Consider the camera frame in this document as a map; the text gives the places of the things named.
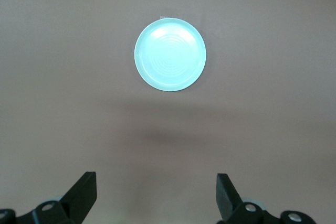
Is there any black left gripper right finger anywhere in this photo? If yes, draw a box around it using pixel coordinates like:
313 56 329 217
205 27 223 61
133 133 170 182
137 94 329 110
216 173 316 224

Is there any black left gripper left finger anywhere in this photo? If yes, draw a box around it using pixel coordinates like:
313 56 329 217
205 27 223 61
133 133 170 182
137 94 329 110
0 171 98 224

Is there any green plastic plate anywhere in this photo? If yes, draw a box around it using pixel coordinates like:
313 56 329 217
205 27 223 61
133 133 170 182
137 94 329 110
134 17 207 92

